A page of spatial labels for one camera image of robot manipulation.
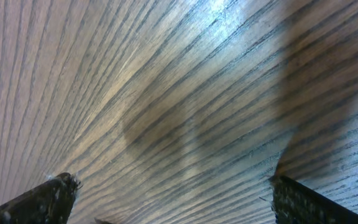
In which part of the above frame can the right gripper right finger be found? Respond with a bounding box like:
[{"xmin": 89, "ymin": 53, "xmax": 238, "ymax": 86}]
[{"xmin": 270, "ymin": 175, "xmax": 358, "ymax": 224}]

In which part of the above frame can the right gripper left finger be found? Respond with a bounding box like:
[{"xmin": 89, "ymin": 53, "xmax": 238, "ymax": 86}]
[{"xmin": 0, "ymin": 172, "xmax": 81, "ymax": 224}]

